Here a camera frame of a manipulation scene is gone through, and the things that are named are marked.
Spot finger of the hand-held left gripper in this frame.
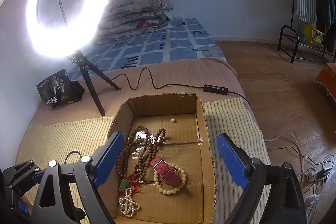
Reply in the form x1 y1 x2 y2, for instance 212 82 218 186
4 159 47 188

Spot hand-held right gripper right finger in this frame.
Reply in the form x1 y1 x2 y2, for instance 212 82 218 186
217 133 308 224

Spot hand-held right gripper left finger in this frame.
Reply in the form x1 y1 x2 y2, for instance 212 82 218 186
31 131 124 224

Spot brown wooden bead necklace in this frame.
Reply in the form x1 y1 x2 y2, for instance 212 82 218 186
115 124 167 191

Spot thin metal bangle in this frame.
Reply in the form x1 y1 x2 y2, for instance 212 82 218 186
66 151 82 161

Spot white pearl bracelet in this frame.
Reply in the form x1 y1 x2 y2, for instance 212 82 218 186
118 188 141 218

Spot cardboard box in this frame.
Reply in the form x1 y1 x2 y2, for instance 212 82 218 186
106 93 219 224

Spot pink strap wristwatch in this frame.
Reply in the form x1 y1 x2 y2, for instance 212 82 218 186
150 156 184 186

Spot cream bead bracelet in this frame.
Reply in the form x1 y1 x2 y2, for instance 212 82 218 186
154 163 187 195

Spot black tripod stand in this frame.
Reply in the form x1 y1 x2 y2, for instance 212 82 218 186
66 51 122 117

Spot black printed snack bag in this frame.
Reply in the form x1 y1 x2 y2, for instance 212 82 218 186
36 69 86 109

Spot tan bed cover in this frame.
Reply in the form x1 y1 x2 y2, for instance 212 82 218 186
26 57 252 132

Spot blue checked bed sheet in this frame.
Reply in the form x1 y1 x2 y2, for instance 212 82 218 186
84 17 227 73

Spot black metal clothes rack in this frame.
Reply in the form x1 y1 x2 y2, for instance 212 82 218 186
278 0 336 64

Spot folded floral quilt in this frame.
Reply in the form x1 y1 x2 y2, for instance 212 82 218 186
98 0 175 39

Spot yellow box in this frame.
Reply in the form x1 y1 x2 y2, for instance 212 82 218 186
304 24 324 49

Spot dark hanging clothes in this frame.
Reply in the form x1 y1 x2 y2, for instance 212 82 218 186
314 0 336 43

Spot floor cables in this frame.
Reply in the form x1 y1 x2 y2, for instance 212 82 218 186
264 132 336 188

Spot black inline cable controller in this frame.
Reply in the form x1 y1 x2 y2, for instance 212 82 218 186
203 84 228 95

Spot black ring light cable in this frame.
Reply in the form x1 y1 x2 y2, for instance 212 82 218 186
109 67 251 109

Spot bright ring light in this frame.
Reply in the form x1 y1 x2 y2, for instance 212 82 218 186
26 0 110 59

